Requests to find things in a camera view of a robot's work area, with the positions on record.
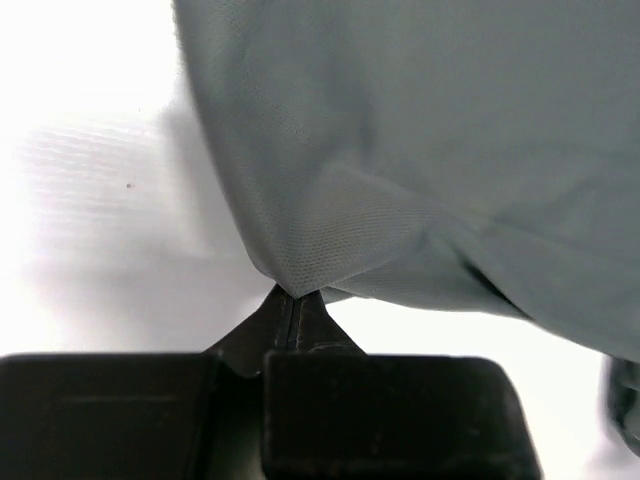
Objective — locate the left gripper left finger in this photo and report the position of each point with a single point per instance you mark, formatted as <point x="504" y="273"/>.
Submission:
<point x="141" y="416"/>

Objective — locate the dark grey t shirt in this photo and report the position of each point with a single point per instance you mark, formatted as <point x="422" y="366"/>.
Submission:
<point x="462" y="155"/>

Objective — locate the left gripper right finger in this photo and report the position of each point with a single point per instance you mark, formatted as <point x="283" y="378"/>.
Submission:
<point x="332" y="411"/>

